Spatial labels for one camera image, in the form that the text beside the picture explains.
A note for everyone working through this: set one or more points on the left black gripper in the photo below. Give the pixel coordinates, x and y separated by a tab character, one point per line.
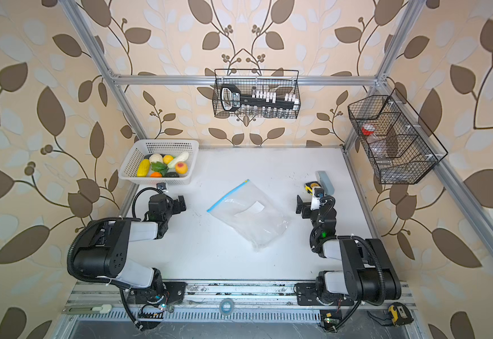
178	203

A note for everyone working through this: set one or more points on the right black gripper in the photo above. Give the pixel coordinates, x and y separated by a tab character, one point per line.
308	210

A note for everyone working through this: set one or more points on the clear zip top bag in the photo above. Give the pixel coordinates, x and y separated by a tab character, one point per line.
252	214

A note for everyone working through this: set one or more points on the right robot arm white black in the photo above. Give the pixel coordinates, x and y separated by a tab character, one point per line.
366	273

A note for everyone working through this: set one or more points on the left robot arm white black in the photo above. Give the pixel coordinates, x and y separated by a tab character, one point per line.
99	253

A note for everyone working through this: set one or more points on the yellow black tape measure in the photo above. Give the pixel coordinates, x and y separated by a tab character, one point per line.
311	186

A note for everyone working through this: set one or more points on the yellow corn toy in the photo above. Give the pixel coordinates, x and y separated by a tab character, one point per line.
143	168

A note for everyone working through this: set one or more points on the grey blue box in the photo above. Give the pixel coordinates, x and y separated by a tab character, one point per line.
325	182

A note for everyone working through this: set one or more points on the red yellow peach toy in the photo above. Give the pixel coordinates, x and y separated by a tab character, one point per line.
181	168

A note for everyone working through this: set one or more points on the white plastic basket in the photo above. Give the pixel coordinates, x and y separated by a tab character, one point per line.
143	149

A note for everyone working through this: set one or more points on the yellow lemon toy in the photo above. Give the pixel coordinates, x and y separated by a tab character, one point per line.
167	159

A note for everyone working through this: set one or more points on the white garlic toy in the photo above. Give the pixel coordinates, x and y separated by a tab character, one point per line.
154	158

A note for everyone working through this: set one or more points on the white radish toy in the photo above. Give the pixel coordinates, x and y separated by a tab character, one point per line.
183	157

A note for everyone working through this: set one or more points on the red capped clear container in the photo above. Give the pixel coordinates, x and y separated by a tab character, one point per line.
368	129

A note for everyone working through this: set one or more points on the blue tape roll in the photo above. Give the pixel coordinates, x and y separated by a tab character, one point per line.
226	307

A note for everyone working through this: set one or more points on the black tool with white pieces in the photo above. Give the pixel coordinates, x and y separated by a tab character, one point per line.
232	99

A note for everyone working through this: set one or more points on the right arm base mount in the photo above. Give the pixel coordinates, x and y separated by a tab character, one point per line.
311	294

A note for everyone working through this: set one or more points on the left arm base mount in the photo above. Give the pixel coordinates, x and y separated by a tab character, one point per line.
173	292

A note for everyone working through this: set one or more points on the black wire basket right wall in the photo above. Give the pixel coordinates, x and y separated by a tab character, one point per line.
403	148

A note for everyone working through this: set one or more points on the black wire basket wall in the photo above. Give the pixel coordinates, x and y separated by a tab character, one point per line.
280	81
403	148

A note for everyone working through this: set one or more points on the white handled tool on rail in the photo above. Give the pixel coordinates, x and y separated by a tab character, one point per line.
88	309

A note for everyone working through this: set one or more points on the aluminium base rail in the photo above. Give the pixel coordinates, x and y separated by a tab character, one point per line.
254	302

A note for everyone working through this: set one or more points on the yellow tape measure on rail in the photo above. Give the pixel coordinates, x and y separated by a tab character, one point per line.
400	314

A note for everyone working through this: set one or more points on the black wire basket back wall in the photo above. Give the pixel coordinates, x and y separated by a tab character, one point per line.
280	81

